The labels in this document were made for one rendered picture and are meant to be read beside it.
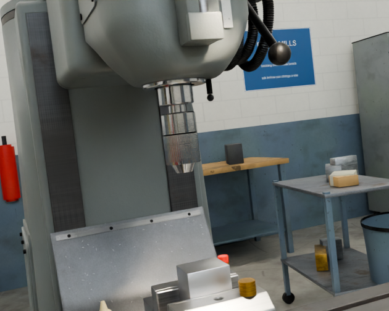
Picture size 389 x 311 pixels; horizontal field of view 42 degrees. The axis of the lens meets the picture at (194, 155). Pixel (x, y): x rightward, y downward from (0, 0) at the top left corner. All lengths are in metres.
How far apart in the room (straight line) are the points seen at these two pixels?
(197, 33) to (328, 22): 5.59
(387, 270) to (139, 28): 2.41
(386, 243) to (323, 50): 3.57
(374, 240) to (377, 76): 3.21
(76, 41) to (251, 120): 4.75
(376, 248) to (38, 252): 2.10
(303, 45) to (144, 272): 5.04
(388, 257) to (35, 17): 2.23
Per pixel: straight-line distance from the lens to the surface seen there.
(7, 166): 4.69
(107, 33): 0.62
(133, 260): 1.02
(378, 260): 2.87
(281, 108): 5.64
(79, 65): 0.76
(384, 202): 5.95
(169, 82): 0.64
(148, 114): 1.05
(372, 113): 5.90
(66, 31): 0.77
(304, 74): 5.84
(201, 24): 0.56
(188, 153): 0.66
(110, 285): 1.00
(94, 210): 1.03
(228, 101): 5.35
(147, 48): 0.59
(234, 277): 0.76
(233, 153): 4.62
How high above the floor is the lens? 1.25
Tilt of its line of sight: 3 degrees down
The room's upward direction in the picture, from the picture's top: 7 degrees counter-clockwise
